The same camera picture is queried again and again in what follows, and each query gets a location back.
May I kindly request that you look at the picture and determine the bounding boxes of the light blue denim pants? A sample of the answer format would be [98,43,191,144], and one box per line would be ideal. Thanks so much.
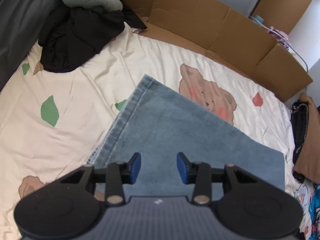
[88,75,285,197]

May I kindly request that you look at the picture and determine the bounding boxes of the black garment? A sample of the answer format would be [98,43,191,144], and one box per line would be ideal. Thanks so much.
[38,3,147,73]

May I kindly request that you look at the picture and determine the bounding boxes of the dark grey pillow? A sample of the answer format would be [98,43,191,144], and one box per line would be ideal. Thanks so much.
[1,0,58,88]

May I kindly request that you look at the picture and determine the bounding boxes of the pink white bottle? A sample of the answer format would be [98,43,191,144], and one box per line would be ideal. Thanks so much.
[268,27,291,51]

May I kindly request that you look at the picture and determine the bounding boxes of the brown cardboard sheet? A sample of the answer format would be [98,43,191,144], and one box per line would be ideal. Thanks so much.
[123,0,312,101]

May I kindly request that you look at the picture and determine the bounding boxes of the cream cartoon bear bedsheet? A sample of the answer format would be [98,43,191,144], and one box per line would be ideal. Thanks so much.
[1,27,313,239]

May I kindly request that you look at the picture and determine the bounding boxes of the tall cardboard piece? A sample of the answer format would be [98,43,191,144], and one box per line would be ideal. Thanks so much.
[251,0,312,34]

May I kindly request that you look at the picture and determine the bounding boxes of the teal patterned blanket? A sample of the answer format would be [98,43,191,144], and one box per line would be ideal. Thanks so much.
[304,184,320,239]

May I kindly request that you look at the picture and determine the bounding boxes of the folded brown garment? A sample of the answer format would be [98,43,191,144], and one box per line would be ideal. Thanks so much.
[299,93,319,184]

